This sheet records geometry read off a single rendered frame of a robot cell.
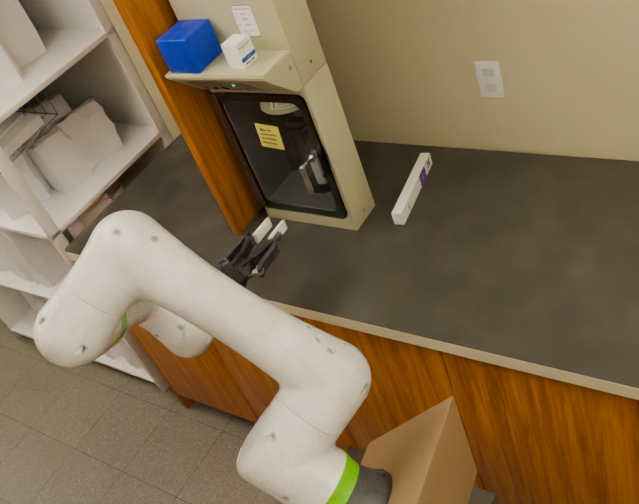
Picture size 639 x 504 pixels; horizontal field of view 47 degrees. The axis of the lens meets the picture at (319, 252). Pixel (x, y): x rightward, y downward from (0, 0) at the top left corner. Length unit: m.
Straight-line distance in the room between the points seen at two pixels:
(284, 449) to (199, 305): 0.28
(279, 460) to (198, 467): 1.73
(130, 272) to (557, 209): 1.16
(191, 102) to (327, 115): 0.39
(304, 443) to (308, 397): 0.08
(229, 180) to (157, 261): 1.01
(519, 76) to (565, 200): 0.35
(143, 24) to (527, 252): 1.09
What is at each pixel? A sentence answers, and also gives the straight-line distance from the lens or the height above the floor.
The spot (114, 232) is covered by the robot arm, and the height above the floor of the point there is 1.62.
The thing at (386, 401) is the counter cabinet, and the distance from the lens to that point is 2.14.
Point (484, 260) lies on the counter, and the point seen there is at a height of 0.94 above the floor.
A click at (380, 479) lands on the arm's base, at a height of 1.11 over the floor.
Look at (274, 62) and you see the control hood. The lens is 1.73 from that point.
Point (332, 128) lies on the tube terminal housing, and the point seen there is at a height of 1.26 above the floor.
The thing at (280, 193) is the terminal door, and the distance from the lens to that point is 2.11.
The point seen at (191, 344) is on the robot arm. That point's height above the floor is 1.16.
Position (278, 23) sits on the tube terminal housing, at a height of 1.58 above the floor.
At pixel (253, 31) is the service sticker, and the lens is 1.80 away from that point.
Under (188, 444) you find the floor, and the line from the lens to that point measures 3.06.
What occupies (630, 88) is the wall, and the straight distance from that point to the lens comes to 2.01.
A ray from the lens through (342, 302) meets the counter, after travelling 1.87.
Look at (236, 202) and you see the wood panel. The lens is 2.20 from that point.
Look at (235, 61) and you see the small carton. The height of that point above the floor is 1.53.
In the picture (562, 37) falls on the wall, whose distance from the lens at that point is 1.97.
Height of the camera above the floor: 2.22
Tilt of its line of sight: 39 degrees down
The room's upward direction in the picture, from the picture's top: 23 degrees counter-clockwise
